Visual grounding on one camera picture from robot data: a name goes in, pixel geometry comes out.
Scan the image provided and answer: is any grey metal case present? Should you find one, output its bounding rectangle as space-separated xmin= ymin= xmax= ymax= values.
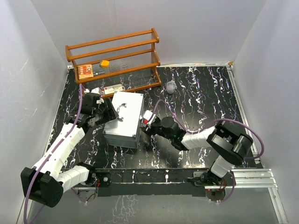
xmin=103 ymin=91 xmax=144 ymax=148

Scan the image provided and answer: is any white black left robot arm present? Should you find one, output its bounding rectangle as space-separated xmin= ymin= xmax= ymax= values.
xmin=21 ymin=93 xmax=119 ymax=208

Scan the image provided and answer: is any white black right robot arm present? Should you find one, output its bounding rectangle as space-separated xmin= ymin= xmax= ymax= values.
xmin=141 ymin=117 xmax=253 ymax=185

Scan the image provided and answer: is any white green medicine box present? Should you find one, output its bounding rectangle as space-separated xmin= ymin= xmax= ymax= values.
xmin=103 ymin=84 xmax=125 ymax=95

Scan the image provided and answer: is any clear round plastic container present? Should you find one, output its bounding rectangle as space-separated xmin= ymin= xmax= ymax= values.
xmin=166 ymin=81 xmax=177 ymax=94

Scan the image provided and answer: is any orange patterned box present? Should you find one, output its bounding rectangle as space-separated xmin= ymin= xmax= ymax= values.
xmin=78 ymin=64 xmax=93 ymax=80

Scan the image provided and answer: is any wooden shelf rack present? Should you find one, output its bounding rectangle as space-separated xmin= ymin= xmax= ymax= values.
xmin=65 ymin=28 xmax=162 ymax=92

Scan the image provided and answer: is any yellow small box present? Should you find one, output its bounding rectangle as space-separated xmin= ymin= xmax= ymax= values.
xmin=100 ymin=60 xmax=110 ymax=68

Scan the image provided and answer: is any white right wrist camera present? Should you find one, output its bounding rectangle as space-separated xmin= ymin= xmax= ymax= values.
xmin=142 ymin=110 xmax=156 ymax=126

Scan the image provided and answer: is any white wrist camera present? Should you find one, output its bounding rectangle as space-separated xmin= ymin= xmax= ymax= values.
xmin=91 ymin=87 xmax=104 ymax=95
xmin=142 ymin=110 xmax=156 ymax=126

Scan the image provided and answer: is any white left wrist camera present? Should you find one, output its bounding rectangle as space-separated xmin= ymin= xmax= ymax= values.
xmin=91 ymin=87 xmax=104 ymax=95

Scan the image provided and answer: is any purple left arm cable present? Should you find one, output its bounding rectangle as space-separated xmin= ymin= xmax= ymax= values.
xmin=23 ymin=84 xmax=94 ymax=224

